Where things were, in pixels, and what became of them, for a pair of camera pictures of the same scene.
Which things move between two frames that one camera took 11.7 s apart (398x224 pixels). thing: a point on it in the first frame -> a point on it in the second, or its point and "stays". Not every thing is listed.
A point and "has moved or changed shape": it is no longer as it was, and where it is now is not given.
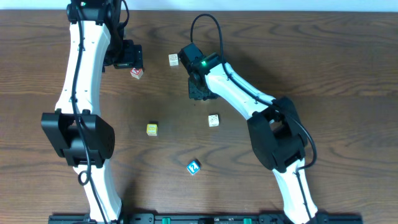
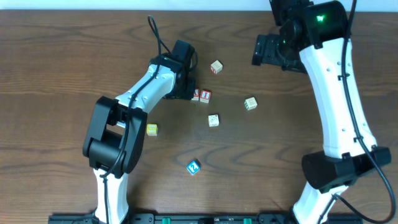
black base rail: (321, 218) stays
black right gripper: (201, 93) -> (262, 50)
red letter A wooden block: (136, 73) has moved or changed shape
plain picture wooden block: (213, 120) stays
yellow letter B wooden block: (152, 129) stays
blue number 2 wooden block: (193, 167) stays
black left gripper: (129, 64) -> (182, 91)
